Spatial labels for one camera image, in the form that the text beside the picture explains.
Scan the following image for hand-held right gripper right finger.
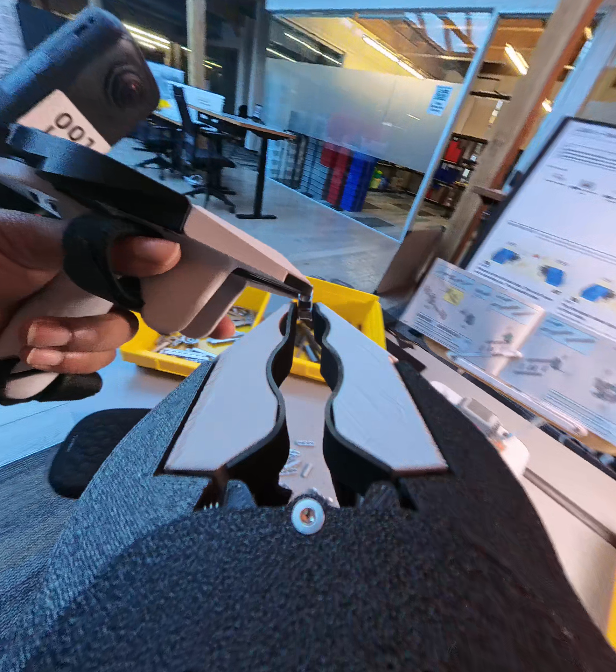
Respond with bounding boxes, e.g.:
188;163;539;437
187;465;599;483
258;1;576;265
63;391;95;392
312;303;449;507

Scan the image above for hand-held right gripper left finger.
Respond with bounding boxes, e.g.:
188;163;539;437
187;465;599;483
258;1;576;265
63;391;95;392
161;302;298;507

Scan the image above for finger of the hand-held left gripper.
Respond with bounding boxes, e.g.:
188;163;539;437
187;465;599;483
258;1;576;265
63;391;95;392
140;204;314;339

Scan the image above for grey desk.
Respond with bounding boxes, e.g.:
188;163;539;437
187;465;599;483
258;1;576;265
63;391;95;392
0;336;616;636

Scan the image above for person's left hand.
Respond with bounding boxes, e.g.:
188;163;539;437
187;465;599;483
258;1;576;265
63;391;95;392
0;206;236;375

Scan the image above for far left yellow bin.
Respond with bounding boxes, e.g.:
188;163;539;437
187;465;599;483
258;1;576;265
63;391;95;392
153;307;322;364

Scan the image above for scattered chrome beams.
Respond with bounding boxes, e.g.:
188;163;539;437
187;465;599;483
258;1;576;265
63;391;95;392
282;438;316;477

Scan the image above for black office chair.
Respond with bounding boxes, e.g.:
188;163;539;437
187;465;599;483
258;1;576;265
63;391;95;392
171;84;238;213

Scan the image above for grey battery box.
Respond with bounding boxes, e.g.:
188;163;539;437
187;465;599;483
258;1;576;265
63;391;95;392
431;380;530;476

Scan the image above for stack of grey crates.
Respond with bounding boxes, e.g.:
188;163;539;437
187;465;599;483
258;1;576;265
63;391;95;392
268;136;324;192

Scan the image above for stack of white boxes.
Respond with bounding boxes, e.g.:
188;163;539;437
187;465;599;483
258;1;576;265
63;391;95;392
153;62;226;113

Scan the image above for wooden top table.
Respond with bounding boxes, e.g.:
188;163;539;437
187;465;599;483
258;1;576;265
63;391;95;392
187;102;297;220

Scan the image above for stack of red crates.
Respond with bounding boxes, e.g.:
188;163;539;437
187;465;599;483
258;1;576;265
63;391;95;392
320;144;352;208

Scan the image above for black mesh pad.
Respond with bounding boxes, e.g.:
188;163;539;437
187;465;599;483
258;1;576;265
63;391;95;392
48;408;151;498

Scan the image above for blue crate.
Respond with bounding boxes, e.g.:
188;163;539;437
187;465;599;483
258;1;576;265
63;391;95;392
339;152;379;212

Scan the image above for instruction booklet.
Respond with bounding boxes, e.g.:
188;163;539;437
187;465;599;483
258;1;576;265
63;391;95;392
400;258;616;449

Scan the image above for black storage shelf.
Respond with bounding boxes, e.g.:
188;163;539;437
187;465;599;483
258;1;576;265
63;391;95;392
426;134;490;211

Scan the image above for white paper notice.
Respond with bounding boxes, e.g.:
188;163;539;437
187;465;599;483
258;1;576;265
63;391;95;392
426;84;454;117

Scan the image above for white instruction sheet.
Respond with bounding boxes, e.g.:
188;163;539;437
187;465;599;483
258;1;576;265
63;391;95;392
463;118;616;337

